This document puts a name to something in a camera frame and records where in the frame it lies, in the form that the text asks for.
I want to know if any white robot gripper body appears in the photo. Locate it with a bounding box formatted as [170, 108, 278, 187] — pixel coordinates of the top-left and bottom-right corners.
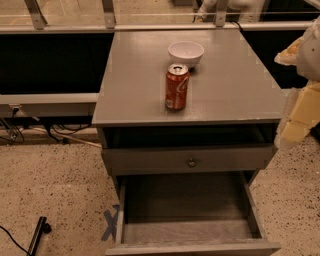
[297, 18, 320, 81]

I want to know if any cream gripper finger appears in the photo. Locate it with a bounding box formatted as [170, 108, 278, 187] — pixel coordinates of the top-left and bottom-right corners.
[274, 37, 303, 66]
[275, 81, 320, 149]

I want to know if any red coke can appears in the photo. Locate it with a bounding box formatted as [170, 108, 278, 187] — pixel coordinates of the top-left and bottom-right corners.
[165, 63, 190, 111]

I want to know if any grey wooden drawer cabinet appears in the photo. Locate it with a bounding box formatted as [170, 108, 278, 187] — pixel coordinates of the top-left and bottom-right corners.
[93, 29, 285, 256]

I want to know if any round metal drawer knob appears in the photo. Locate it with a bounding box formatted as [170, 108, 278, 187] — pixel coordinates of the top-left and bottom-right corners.
[187, 158, 197, 168]

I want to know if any open grey middle drawer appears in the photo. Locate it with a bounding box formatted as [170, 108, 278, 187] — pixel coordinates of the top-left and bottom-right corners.
[106, 172, 280, 256]

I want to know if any closed grey top drawer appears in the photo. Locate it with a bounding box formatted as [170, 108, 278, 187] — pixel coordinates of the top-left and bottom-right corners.
[102, 144, 276, 176]

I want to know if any white ceramic bowl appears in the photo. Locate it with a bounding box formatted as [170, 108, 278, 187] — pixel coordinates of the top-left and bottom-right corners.
[168, 41, 204, 68]

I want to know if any blue tape cross mark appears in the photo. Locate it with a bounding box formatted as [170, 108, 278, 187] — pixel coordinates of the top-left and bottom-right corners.
[101, 204, 120, 241]

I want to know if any black bar device on floor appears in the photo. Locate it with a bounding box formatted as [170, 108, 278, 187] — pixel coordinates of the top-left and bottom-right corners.
[27, 216, 52, 256]

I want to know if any bundle of black cables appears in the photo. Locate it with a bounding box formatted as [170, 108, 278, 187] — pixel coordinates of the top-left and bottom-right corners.
[0, 107, 93, 145]

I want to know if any metal railing frame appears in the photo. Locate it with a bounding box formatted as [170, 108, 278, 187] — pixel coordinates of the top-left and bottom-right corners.
[1, 0, 319, 117]

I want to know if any black floor cable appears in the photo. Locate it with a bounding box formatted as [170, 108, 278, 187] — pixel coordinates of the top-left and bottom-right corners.
[0, 225, 30, 256]

